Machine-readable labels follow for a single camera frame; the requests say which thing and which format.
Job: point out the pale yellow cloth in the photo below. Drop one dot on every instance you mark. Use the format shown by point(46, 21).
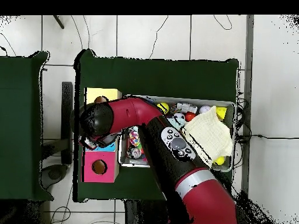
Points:
point(212, 133)

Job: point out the clear mesh bin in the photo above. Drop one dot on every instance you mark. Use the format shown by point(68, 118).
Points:
point(229, 140)

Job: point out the white baseball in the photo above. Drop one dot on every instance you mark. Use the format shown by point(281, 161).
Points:
point(204, 109)

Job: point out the silver and black can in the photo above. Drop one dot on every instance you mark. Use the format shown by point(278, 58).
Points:
point(136, 152)

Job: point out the small yellow ball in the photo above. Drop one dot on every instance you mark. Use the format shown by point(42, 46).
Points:
point(219, 161)

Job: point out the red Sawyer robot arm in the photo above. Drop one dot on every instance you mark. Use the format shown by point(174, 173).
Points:
point(201, 196)

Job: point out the dark green side table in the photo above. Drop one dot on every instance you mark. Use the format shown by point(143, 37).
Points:
point(18, 126)

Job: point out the small red ball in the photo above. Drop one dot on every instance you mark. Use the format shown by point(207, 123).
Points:
point(190, 116)

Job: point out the multicoloured toy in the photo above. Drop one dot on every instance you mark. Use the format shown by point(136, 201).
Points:
point(134, 138)

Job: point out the silver robot toy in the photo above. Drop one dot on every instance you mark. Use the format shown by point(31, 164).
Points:
point(187, 108)

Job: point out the wooden box with three holes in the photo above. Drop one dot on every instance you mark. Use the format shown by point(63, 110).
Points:
point(100, 168)

